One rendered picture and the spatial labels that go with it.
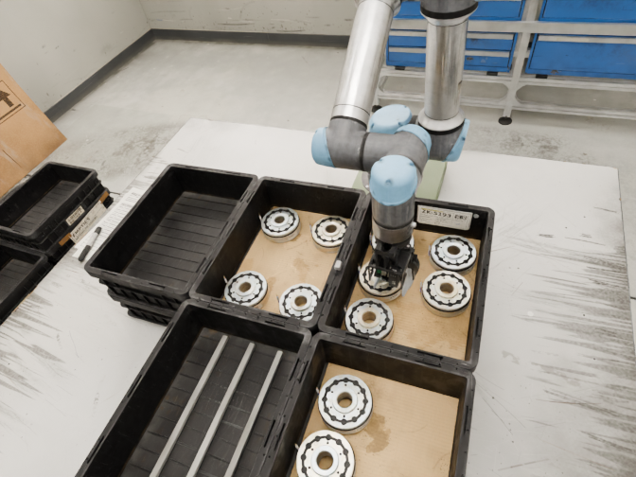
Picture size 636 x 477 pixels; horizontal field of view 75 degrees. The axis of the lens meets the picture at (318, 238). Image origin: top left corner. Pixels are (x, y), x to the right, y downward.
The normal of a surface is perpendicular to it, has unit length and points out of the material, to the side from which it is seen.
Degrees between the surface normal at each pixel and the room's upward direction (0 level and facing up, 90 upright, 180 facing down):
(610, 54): 90
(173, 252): 0
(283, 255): 0
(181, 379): 0
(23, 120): 74
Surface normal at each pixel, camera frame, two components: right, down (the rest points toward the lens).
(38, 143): 0.84, -0.01
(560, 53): -0.35, 0.74
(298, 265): -0.13, -0.64
